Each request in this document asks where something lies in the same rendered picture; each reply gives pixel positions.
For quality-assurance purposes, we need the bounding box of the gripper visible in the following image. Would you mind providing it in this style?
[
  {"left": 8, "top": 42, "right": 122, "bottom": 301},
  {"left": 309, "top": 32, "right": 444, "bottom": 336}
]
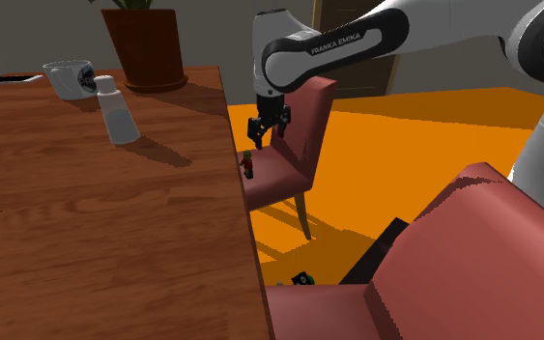
[{"left": 246, "top": 93, "right": 293, "bottom": 152}]

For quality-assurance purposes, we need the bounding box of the red chair with wooden legs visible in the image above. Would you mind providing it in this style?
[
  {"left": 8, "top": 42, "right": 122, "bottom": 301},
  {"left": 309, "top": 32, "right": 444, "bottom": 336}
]
[
  {"left": 263, "top": 161, "right": 544, "bottom": 340},
  {"left": 240, "top": 74, "right": 339, "bottom": 241}
]

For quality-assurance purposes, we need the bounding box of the small red and green figure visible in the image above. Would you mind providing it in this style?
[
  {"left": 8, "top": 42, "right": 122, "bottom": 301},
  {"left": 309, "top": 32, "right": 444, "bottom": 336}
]
[{"left": 239, "top": 149, "right": 255, "bottom": 181}]

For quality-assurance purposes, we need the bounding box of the brown door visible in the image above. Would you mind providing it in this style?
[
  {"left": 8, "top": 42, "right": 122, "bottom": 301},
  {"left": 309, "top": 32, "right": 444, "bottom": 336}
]
[{"left": 311, "top": 0, "right": 401, "bottom": 99}]

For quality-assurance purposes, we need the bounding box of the plant in brown pot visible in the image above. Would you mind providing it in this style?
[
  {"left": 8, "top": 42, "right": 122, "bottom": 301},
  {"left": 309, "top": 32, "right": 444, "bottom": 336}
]
[{"left": 90, "top": 0, "right": 189, "bottom": 95}]

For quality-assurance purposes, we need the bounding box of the white squeeze bottle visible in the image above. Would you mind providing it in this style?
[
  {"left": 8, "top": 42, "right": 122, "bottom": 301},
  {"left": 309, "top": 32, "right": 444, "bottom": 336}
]
[{"left": 93, "top": 74, "right": 142, "bottom": 145}]

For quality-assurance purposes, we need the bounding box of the black and green object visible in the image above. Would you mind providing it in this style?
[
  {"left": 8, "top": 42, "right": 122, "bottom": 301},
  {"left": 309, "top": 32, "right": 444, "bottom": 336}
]
[{"left": 291, "top": 270, "right": 317, "bottom": 287}]

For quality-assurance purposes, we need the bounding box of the wooden table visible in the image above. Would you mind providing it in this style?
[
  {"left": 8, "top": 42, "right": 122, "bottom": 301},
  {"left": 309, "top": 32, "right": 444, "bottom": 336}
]
[{"left": 0, "top": 66, "right": 272, "bottom": 340}]

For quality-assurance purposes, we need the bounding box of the white mug with dark print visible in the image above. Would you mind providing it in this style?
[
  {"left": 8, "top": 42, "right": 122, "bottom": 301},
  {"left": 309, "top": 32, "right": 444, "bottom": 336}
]
[{"left": 42, "top": 59, "right": 101, "bottom": 101}]

